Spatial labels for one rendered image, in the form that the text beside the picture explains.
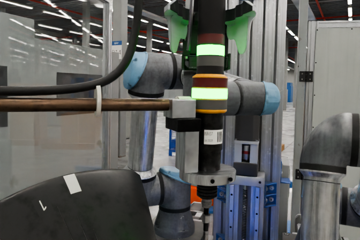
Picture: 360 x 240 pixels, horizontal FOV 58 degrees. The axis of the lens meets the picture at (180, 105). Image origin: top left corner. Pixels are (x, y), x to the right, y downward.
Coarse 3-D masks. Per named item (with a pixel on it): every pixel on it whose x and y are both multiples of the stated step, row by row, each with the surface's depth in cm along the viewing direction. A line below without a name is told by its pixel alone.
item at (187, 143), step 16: (176, 112) 37; (192, 112) 38; (176, 128) 37; (192, 128) 37; (176, 144) 40; (192, 144) 38; (176, 160) 40; (192, 160) 38; (192, 176) 38; (208, 176) 37; (224, 176) 38
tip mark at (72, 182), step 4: (64, 176) 48; (68, 176) 48; (72, 176) 49; (68, 180) 48; (72, 180) 48; (76, 180) 48; (68, 184) 47; (72, 184) 48; (76, 184) 48; (72, 188) 47; (76, 188) 47; (72, 192) 47
